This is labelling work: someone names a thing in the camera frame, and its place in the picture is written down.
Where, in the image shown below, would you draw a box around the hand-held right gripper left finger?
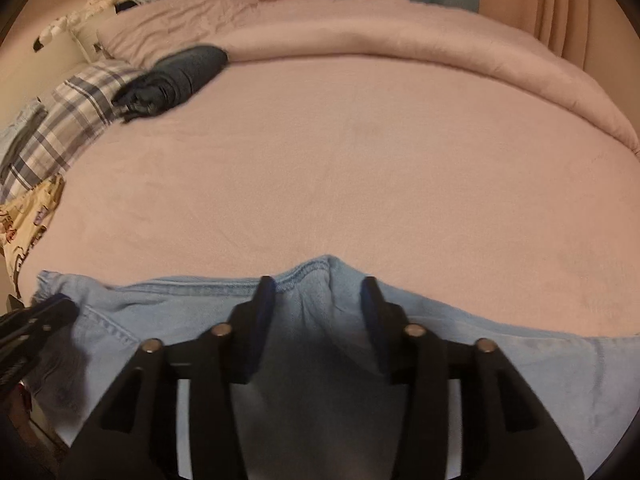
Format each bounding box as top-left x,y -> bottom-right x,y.
60,275 -> 278,480

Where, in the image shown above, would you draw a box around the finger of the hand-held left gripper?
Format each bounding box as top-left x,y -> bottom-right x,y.
0,294 -> 79,361

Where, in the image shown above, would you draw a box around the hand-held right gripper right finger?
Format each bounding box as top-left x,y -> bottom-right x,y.
361,276 -> 586,480

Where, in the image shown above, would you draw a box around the light blue denim pants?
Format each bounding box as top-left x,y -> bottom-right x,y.
30,254 -> 640,480

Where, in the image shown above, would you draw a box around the yellow printed cloth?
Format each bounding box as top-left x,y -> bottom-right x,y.
0,175 -> 67,301

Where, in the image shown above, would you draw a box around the pale blue cloth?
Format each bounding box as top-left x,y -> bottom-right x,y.
0,100 -> 48,171

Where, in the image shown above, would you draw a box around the plaid pillow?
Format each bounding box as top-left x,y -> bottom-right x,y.
0,60 -> 146,206

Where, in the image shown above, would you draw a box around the dark folded clothes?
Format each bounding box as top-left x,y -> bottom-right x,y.
111,45 -> 231,123

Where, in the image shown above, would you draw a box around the pink duvet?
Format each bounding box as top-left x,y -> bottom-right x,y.
220,0 -> 640,156

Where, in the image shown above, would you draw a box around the black and white plush toy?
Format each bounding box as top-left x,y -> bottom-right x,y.
32,14 -> 84,53

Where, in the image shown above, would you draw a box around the pink pillow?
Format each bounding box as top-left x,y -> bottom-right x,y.
95,0 -> 261,68

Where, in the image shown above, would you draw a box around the pink curtain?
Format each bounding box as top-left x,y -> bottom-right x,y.
480,0 -> 608,73

